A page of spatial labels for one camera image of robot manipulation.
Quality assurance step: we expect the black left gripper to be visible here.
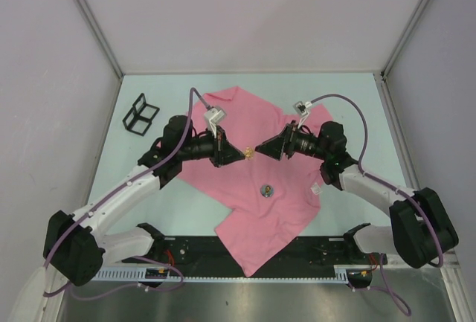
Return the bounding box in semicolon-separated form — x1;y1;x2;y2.
178;125;244;167

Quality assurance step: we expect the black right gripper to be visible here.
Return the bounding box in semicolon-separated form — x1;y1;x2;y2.
255;120;329;161

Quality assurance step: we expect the gold leaf rhinestone brooch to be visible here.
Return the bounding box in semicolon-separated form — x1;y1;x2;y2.
244;146;255;160

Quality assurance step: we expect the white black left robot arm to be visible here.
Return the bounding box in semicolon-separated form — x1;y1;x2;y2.
43;115;245;286

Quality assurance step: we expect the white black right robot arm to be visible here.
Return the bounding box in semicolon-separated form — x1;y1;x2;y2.
255;121;459;268

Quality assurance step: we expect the white garment label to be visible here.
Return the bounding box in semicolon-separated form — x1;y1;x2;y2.
311;182;321;196

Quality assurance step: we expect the round portrait pin badge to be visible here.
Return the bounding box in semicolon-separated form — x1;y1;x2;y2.
260;184;274;197

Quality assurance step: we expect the pink t-shirt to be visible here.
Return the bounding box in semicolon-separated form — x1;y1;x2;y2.
160;86;324;277

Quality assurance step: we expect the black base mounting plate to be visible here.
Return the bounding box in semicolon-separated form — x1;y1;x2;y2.
144;236;379;276

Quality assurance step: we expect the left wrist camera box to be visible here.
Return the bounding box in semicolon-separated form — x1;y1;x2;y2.
203;106;227;135

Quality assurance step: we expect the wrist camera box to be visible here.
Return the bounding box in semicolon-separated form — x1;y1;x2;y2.
203;106;227;135
293;101;313;128

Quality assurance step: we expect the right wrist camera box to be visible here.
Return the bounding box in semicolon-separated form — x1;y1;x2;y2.
293;101;313;128

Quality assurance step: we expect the black wire frame box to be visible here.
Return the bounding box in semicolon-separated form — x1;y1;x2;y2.
122;93;160;137

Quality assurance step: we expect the white slotted cable duct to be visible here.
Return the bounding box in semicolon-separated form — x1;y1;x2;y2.
92;265;371;284

